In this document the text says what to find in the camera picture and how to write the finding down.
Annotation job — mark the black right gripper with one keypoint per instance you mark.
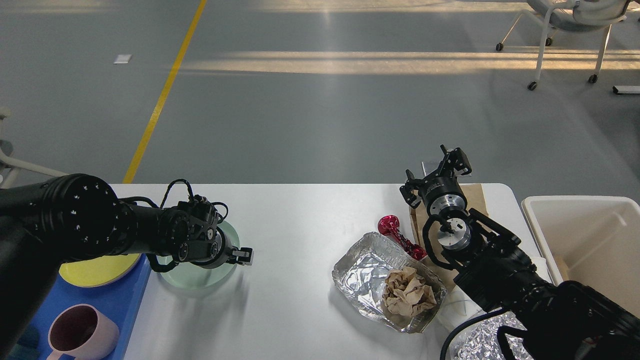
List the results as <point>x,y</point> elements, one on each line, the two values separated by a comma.
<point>440,192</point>

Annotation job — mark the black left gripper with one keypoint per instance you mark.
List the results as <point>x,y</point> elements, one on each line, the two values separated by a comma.
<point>224,253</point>

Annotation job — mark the mint green plate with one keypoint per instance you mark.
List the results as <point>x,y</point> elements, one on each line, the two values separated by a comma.
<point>187,276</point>

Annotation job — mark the pink mug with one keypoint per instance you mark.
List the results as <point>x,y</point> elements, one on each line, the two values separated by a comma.
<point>82,332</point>

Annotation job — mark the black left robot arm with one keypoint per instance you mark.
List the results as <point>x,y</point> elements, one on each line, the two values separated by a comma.
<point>78,217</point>

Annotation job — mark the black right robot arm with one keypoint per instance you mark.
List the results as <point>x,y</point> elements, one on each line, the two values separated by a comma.
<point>569,321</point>

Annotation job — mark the red shiny wrapper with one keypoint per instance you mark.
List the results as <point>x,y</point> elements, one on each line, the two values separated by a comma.
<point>389,226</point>

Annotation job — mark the aluminium foil tray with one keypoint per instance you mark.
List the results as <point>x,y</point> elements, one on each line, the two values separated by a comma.
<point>361,275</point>

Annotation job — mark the crumpled brown paper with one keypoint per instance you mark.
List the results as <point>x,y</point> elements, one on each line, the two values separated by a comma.
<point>406,293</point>

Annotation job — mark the blue plastic tray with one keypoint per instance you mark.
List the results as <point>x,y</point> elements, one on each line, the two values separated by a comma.
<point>119,301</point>

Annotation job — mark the yellow plate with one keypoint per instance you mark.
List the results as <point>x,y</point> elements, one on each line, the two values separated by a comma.
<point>89,274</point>

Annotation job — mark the crumpled foil tray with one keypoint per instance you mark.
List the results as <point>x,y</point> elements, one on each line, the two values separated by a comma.
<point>480,341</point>

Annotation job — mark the white plastic bin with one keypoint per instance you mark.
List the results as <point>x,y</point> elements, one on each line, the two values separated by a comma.
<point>593,240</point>

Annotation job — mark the white bar on floor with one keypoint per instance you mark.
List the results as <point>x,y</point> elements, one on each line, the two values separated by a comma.
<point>626,89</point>

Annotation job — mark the white rolling chair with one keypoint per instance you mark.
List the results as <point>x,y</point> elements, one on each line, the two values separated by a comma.
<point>572,16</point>

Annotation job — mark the white floor tag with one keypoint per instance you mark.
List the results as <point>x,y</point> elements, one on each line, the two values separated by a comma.
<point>122,59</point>

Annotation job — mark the teal cup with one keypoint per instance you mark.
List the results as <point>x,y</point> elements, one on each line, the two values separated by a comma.
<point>26,347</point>

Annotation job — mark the white chair base left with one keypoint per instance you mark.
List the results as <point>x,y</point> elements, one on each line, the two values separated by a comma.
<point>11,166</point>

